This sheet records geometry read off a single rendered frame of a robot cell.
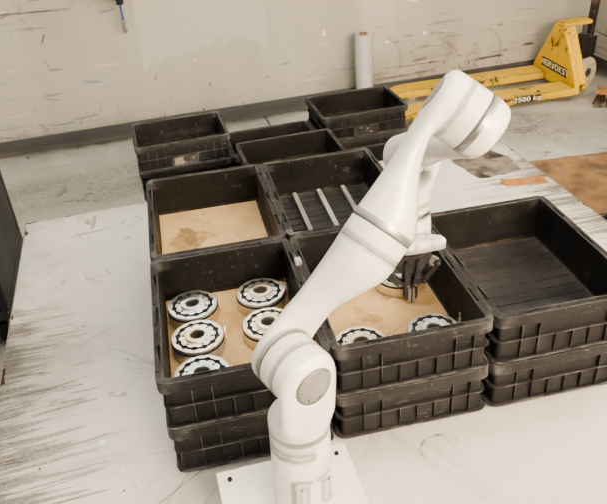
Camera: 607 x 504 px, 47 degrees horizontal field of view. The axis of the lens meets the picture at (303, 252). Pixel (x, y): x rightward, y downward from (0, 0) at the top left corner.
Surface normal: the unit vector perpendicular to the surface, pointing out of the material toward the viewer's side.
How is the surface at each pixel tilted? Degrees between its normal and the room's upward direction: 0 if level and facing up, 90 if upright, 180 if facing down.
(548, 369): 90
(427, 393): 90
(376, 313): 0
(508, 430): 0
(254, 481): 2
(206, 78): 90
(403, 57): 90
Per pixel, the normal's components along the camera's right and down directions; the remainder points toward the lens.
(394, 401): 0.21, 0.51
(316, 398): 0.63, 0.45
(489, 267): -0.07, -0.84
